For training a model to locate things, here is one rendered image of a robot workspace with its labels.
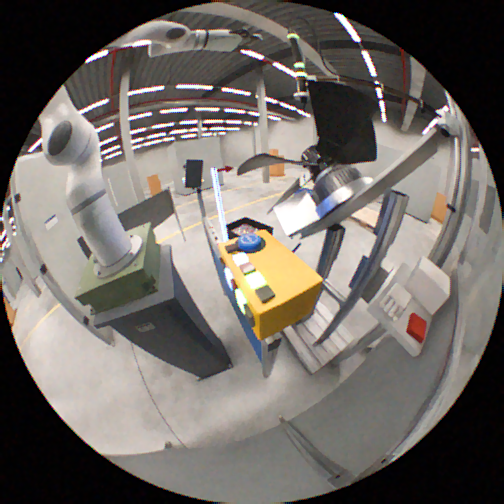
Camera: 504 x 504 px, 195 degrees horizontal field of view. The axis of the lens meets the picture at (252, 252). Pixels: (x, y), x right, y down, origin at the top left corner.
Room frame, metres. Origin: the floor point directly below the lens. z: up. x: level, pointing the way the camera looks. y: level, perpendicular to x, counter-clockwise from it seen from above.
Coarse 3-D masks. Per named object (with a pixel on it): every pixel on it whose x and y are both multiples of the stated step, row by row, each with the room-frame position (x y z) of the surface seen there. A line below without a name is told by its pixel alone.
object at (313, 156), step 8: (304, 152) 0.63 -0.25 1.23; (312, 152) 0.60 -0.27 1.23; (304, 160) 0.63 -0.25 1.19; (312, 160) 0.59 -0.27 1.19; (320, 160) 0.57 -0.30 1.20; (328, 160) 0.57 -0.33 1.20; (336, 160) 0.54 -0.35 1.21; (312, 168) 0.60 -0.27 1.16; (320, 168) 0.54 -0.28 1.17; (312, 176) 0.57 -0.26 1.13
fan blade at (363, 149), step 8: (368, 128) 0.59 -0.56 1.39; (360, 136) 0.61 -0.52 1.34; (368, 136) 0.60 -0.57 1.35; (352, 144) 0.61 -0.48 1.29; (360, 144) 0.61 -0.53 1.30; (368, 144) 0.61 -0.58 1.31; (376, 144) 0.62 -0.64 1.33; (344, 152) 0.62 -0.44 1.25; (352, 152) 0.61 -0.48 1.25; (360, 152) 0.62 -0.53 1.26; (368, 152) 0.62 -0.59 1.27; (376, 152) 0.62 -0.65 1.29; (352, 160) 0.61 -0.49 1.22; (360, 160) 0.62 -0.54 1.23; (368, 160) 0.62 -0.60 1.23
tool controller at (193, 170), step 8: (192, 160) 0.97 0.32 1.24; (200, 160) 0.99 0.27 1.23; (192, 168) 0.96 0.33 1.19; (200, 168) 0.98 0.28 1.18; (184, 176) 1.02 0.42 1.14; (192, 176) 0.96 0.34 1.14; (200, 176) 0.98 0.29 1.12; (184, 184) 0.97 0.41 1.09; (192, 184) 0.95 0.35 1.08; (200, 184) 0.97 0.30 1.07
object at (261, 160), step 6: (258, 156) 0.42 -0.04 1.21; (264, 156) 0.42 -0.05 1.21; (270, 156) 0.42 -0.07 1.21; (276, 156) 0.42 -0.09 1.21; (246, 162) 0.47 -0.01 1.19; (252, 162) 0.47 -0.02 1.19; (258, 162) 0.48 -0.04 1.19; (264, 162) 0.50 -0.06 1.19; (270, 162) 0.51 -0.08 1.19; (276, 162) 0.52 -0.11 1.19; (282, 162) 0.52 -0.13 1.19; (288, 162) 0.52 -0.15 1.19; (294, 162) 0.49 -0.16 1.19; (300, 162) 0.49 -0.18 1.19; (240, 168) 0.52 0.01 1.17; (246, 168) 0.54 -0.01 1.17; (252, 168) 0.57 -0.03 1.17; (258, 168) 0.60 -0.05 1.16; (240, 174) 0.59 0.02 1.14
